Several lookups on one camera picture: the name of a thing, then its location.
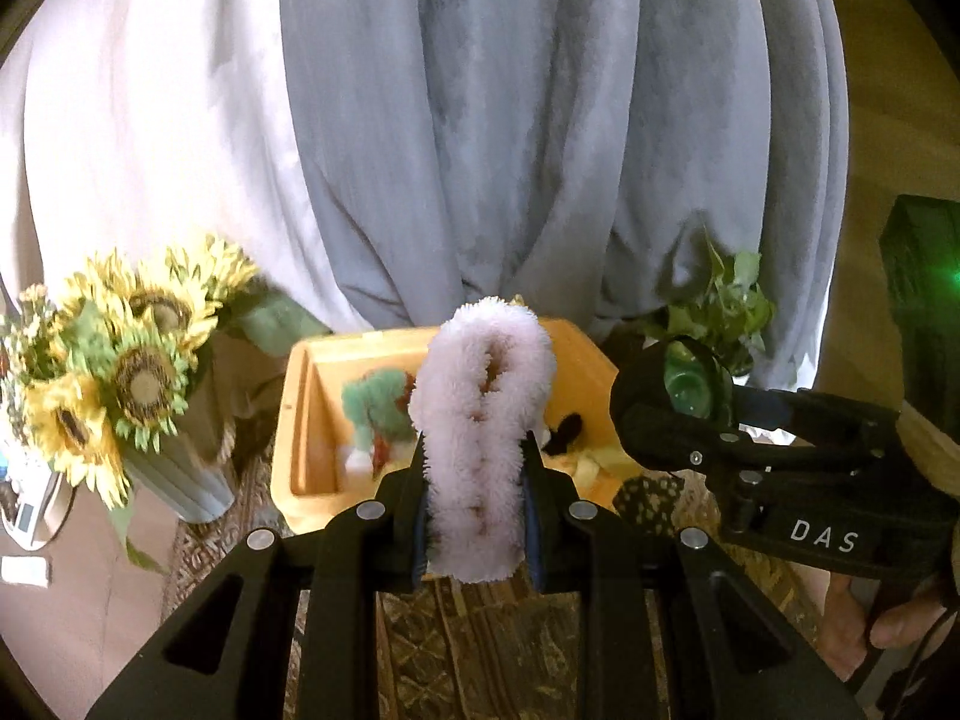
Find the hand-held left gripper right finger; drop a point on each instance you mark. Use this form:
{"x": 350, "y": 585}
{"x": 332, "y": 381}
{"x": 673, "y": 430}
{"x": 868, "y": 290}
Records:
{"x": 534, "y": 532}

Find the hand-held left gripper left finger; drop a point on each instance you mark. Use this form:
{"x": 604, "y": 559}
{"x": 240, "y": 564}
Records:
{"x": 420, "y": 540}

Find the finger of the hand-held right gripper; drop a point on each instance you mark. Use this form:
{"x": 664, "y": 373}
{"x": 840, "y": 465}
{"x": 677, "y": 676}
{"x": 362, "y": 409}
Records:
{"x": 787, "y": 457}
{"x": 825, "y": 412}

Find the mouse plush toy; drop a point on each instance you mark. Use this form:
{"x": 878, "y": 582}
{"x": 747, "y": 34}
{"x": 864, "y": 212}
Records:
{"x": 571, "y": 429}

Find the fluffy pink plush toy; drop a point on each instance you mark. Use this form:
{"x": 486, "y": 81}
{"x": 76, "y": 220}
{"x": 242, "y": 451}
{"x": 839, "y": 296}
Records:
{"x": 480, "y": 405}

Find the red and green plush toy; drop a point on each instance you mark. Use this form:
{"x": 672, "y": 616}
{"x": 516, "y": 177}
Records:
{"x": 379, "y": 401}

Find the orange plastic crate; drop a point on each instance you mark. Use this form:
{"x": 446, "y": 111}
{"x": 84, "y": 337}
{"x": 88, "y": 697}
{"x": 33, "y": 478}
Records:
{"x": 300, "y": 420}

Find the person's right hand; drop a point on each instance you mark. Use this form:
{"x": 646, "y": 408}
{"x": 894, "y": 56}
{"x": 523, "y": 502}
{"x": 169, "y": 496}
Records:
{"x": 844, "y": 630}

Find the patterned brown rug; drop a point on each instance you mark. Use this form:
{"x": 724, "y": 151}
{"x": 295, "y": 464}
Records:
{"x": 480, "y": 652}

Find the green leafy houseplant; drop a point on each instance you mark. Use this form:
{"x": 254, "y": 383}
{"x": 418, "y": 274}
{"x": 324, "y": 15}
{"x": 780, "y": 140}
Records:
{"x": 731, "y": 307}

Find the grey ribbed vase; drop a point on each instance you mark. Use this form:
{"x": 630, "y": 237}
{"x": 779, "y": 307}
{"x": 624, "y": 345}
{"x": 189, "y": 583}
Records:
{"x": 184, "y": 487}

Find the sunflower bouquet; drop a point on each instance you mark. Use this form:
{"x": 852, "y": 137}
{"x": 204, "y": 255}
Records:
{"x": 142, "y": 367}

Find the beige desk lamp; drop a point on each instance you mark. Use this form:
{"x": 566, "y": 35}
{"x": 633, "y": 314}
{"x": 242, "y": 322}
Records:
{"x": 34, "y": 514}

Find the grey curtain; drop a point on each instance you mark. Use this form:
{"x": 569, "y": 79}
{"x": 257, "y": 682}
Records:
{"x": 525, "y": 127}

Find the beige curtain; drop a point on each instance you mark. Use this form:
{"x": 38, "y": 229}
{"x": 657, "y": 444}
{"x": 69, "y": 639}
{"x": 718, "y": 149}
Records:
{"x": 150, "y": 127}

